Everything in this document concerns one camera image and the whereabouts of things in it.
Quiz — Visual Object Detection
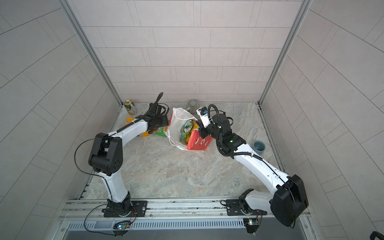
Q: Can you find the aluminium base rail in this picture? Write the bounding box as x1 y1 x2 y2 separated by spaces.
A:
64 194 311 220

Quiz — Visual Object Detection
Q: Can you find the black cable left base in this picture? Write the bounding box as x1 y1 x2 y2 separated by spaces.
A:
74 140 106 178

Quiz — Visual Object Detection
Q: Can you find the aluminium corner post right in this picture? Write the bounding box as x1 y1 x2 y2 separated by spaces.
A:
259 0 312 106

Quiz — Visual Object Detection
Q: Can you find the right circuit board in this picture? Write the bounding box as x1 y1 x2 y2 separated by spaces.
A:
243 218 261 234

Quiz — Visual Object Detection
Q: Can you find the aluminium corner post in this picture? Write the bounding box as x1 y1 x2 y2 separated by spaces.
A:
58 0 123 106
259 0 312 106

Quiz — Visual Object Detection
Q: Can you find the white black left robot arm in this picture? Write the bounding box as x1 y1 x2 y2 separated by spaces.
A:
89 93 169 217

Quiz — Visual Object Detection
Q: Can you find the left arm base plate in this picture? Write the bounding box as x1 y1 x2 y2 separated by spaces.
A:
102 200 148 218

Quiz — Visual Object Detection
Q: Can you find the left circuit board green LED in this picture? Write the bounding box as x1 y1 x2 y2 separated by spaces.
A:
113 221 132 231

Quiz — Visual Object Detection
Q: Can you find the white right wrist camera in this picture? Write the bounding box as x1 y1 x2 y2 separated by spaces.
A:
197 107 213 128

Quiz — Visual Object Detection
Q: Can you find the blue-grey ceramic cup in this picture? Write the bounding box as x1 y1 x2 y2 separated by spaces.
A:
253 141 266 157

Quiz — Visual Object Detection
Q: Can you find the yellow orange snack bag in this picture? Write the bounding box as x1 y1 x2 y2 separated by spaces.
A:
124 117 150 138

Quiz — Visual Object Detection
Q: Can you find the white red printed paper bag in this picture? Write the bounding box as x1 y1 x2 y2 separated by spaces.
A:
167 108 213 151

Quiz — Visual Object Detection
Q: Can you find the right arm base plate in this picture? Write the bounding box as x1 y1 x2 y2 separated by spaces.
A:
220 199 268 216

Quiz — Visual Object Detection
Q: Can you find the grey ribbed ceramic mug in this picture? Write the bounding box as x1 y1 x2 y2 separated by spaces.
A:
187 100 200 114

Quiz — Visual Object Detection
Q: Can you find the green white drink can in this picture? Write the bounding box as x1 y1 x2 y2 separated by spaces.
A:
124 100 137 116

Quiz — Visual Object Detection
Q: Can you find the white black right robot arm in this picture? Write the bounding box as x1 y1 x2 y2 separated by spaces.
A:
197 104 309 228

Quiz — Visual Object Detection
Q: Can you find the green red snack bag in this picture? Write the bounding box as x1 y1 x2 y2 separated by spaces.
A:
153 126 168 137

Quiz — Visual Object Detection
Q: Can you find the aluminium corner post left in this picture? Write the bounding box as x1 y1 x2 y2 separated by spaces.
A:
58 0 123 106

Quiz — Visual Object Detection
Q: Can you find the green rainbow snack bag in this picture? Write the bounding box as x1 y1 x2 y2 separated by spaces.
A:
180 120 194 141

